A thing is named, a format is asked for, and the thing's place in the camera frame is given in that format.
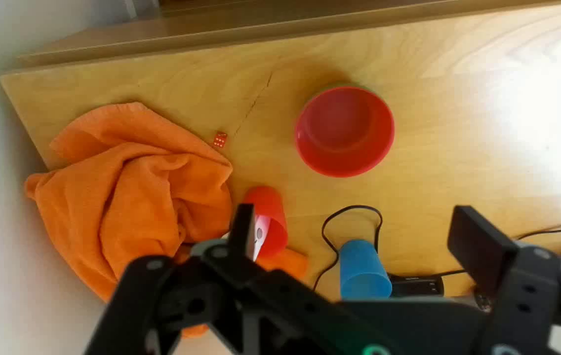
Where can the small black device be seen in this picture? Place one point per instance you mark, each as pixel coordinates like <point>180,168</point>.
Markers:
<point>417,287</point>

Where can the blue plastic cup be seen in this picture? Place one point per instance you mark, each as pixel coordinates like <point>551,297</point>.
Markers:
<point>362,275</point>

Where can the orange cloth towel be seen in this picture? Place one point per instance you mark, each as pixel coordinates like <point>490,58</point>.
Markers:
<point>131,184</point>

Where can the small red dotted die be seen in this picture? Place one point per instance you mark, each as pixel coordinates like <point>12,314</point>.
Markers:
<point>220,139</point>

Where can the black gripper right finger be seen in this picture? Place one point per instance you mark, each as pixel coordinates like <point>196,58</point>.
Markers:
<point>480,247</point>

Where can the white remote control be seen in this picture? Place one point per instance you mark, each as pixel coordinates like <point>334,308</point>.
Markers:
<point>259,237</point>

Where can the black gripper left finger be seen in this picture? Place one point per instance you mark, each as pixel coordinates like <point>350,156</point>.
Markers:
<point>241,237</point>

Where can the red plastic bowl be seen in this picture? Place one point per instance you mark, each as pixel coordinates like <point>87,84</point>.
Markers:
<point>344,131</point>

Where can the orange plastic cup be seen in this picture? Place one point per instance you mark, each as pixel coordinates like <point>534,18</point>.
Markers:
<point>267,202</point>

